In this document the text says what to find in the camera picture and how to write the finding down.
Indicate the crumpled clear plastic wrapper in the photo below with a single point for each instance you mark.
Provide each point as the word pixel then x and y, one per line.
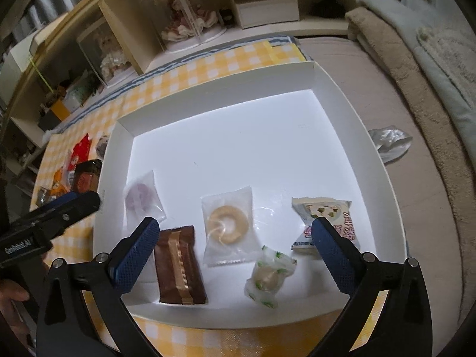
pixel 390 141

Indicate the yellow measuring tape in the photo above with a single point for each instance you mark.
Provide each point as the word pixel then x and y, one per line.
pixel 41 76

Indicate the yellow box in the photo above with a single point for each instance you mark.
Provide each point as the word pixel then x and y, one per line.
pixel 59 109

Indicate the brown gold striped snack packet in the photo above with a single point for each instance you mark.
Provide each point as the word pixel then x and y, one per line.
pixel 178 264

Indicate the beige folded blanket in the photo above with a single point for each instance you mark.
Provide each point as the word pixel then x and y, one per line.
pixel 409 100

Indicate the white shallow cardboard box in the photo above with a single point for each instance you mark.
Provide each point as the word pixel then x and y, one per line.
pixel 241 148

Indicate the black snack packet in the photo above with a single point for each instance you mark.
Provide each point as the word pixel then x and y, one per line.
pixel 85 178

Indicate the pink dress doll clear case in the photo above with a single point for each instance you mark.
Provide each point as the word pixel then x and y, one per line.
pixel 186 11

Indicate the light grey folded blanket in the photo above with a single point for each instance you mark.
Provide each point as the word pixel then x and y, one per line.
pixel 427 44

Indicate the pink donut clear packet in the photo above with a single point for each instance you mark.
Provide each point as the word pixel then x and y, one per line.
pixel 141 197

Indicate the white dress doll clear case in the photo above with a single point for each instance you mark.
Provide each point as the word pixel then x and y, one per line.
pixel 106 55

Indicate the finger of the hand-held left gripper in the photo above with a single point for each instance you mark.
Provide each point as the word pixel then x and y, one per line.
pixel 55 200
pixel 70 212

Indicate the small white box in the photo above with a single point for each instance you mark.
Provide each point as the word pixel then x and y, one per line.
pixel 267 13

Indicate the white pink printed snack packet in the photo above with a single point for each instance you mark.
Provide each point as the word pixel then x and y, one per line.
pixel 327 212

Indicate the wooden shelf unit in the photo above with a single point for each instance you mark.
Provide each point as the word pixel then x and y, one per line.
pixel 122 26

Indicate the orange snack packet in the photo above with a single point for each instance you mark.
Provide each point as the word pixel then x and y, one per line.
pixel 59 184

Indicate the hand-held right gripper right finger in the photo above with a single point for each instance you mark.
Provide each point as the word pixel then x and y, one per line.
pixel 334 256

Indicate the white textured blanket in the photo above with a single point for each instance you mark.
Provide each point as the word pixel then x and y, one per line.
pixel 450 41

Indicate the tissue box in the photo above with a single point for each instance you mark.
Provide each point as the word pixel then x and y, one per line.
pixel 80 93

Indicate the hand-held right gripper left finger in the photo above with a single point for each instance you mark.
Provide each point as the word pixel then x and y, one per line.
pixel 134 256

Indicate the dark box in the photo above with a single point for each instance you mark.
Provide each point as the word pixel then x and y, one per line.
pixel 50 119

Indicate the brown square cake clear wrap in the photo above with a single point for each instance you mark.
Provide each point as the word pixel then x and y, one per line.
pixel 42 195

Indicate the yellow checkered tablecloth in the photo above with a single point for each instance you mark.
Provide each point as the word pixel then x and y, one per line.
pixel 208 70

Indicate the beige mattress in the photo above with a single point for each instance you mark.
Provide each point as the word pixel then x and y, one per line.
pixel 353 81

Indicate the green white candy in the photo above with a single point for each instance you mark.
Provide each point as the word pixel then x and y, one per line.
pixel 267 277

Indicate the red snack packet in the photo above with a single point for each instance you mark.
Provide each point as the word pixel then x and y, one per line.
pixel 80 148

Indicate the beige donut clear packet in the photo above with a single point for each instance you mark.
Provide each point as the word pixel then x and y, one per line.
pixel 227 225

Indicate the person's left hand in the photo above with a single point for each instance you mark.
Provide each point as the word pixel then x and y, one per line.
pixel 11 294

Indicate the black fuzzy object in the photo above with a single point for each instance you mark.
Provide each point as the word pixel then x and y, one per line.
pixel 327 7

